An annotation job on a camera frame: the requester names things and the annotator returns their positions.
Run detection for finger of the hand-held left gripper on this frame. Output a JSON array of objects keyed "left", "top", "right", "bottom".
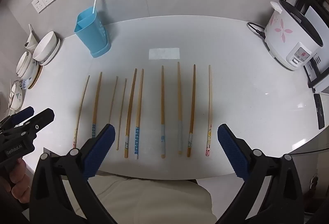
[
  {"left": 21, "top": 108, "right": 55, "bottom": 137},
  {"left": 7, "top": 106, "right": 35, "bottom": 125}
]

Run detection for person's beige trousers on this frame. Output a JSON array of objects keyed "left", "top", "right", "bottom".
[{"left": 87, "top": 172, "right": 218, "bottom": 224}]

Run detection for pale chopstick with red print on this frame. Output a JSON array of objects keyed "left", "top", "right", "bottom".
[{"left": 73, "top": 75, "right": 90, "bottom": 149}]

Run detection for brown chopstick pale blue band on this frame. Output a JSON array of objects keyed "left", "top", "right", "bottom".
[{"left": 161, "top": 65, "right": 166, "bottom": 159}]

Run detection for person's left hand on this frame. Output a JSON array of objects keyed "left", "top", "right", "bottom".
[{"left": 0, "top": 158, "right": 31, "bottom": 196}]

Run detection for black power cable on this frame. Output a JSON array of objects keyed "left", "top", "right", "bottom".
[{"left": 247, "top": 22, "right": 267, "bottom": 40}]

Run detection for plain white bowl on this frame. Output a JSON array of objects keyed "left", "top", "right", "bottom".
[{"left": 33, "top": 31, "right": 58, "bottom": 61}]

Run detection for blue plastic utensil holder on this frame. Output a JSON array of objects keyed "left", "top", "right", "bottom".
[{"left": 74, "top": 7, "right": 111, "bottom": 58}]

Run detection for black remote control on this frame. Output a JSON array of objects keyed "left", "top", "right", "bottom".
[{"left": 314, "top": 94, "right": 326, "bottom": 130}]

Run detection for brown chopstick green floral band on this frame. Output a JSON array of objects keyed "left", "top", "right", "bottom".
[{"left": 187, "top": 64, "right": 196, "bottom": 158}]

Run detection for thin pale plain chopstick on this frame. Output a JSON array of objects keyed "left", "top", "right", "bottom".
[
  {"left": 108, "top": 76, "right": 119, "bottom": 125},
  {"left": 116, "top": 78, "right": 127, "bottom": 151}
]

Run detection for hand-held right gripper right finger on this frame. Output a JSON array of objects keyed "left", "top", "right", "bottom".
[{"left": 216, "top": 123, "right": 313, "bottom": 224}]

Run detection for black white appliance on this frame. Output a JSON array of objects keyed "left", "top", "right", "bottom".
[{"left": 303, "top": 0, "right": 329, "bottom": 94}]

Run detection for white tape patch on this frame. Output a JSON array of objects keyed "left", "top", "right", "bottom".
[{"left": 148, "top": 48, "right": 180, "bottom": 60}]

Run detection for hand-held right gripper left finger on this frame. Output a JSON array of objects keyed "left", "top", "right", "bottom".
[{"left": 28, "top": 123, "right": 116, "bottom": 224}]

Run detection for brown chopstick grey band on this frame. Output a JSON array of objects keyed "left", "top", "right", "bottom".
[{"left": 177, "top": 62, "right": 183, "bottom": 155}]

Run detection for white bowl gold rim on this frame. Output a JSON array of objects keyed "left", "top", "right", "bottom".
[{"left": 16, "top": 51, "right": 39, "bottom": 78}]

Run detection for white ribbed plate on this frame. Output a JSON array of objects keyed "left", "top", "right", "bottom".
[{"left": 38, "top": 37, "right": 61, "bottom": 65}]

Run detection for white folded cup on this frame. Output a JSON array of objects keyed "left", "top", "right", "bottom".
[{"left": 25, "top": 24, "right": 39, "bottom": 50}]

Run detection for pale chopstick yellow red print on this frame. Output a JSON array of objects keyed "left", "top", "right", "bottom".
[{"left": 206, "top": 65, "right": 213, "bottom": 156}]

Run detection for wooden mat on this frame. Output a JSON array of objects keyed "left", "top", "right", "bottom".
[{"left": 27, "top": 62, "right": 43, "bottom": 90}]

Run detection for white bowl green mark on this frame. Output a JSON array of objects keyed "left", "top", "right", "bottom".
[{"left": 7, "top": 80, "right": 26, "bottom": 113}]

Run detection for white rice cooker pink flowers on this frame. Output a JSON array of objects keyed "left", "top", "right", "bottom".
[{"left": 264, "top": 0, "right": 324, "bottom": 71}]

